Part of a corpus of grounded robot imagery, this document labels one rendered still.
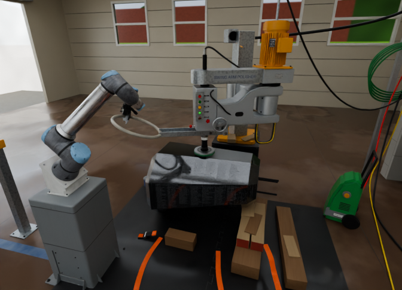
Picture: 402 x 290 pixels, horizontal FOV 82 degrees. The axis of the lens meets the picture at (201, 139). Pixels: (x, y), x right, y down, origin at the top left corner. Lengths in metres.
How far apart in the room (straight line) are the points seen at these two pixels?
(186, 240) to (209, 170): 0.72
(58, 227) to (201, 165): 1.30
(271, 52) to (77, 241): 2.24
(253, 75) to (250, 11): 6.17
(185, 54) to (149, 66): 1.45
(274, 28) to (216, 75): 0.64
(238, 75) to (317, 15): 6.40
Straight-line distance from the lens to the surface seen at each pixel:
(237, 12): 8.37
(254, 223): 2.50
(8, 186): 3.02
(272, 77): 2.32
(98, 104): 1.76
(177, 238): 2.50
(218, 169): 2.35
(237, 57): 2.89
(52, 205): 2.04
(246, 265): 2.30
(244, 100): 2.28
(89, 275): 2.37
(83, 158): 1.86
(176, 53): 8.78
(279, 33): 2.33
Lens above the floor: 1.90
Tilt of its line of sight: 22 degrees down
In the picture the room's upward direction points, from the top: straight up
